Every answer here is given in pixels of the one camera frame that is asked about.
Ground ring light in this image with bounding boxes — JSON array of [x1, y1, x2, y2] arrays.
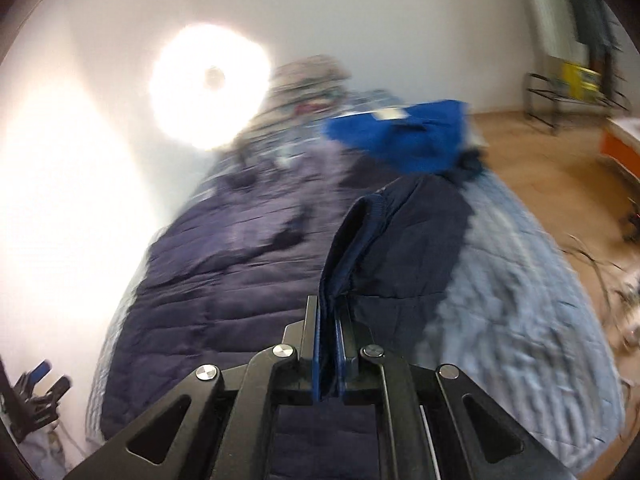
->
[[149, 22, 271, 151]]

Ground dark hanging clothes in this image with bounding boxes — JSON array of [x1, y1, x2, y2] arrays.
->
[[560, 0, 622, 61]]

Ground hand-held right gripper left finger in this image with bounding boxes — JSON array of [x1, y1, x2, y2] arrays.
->
[[64, 295, 322, 480]]

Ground floor cables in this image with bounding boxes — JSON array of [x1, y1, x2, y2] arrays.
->
[[560, 230, 640, 351]]

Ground orange box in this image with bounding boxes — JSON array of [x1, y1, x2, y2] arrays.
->
[[597, 117, 640, 184]]

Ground striped bed mattress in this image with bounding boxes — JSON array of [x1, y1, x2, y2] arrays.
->
[[85, 87, 626, 478]]

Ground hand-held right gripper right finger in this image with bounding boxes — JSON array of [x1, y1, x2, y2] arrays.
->
[[336, 305, 576, 480]]

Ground black metal rack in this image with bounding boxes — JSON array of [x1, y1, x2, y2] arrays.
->
[[524, 55, 632, 134]]

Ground yellow box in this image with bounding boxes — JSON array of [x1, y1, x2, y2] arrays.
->
[[560, 61, 604, 102]]

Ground navy puffer jacket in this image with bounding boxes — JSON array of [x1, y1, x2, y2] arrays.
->
[[97, 150, 483, 480]]

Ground folded floral blanket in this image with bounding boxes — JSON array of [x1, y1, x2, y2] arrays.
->
[[250, 55, 357, 126]]

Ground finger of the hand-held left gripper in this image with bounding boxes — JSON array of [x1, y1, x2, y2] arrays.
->
[[44, 376, 72, 403], [19, 359, 54, 392]]

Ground blue sweatshirt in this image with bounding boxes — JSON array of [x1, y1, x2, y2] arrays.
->
[[322, 100, 473, 177]]

